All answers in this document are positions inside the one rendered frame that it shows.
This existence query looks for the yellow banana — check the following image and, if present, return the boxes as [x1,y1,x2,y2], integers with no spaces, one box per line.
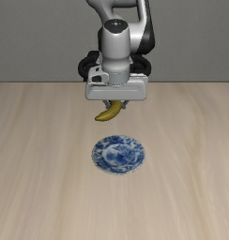
[94,99,123,122]

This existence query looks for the blue and white plate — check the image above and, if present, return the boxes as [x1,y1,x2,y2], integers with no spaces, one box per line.
[91,134,146,175]

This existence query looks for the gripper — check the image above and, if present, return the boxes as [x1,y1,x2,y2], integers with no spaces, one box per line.
[84,64,149,110]

